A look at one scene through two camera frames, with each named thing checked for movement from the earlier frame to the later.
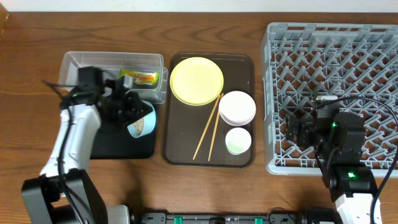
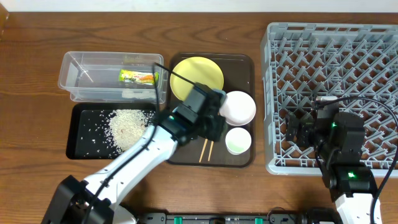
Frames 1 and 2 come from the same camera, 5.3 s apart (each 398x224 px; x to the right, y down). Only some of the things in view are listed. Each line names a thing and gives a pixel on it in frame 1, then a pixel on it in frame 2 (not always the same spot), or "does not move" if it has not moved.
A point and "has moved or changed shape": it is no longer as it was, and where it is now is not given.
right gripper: x=299 y=131 does not move
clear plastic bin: x=112 y=63 does not move
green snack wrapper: x=145 y=78 does not move
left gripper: x=130 y=106 → x=216 y=125
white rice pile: x=139 y=125 has moved or changed shape
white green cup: x=237 y=140 does not move
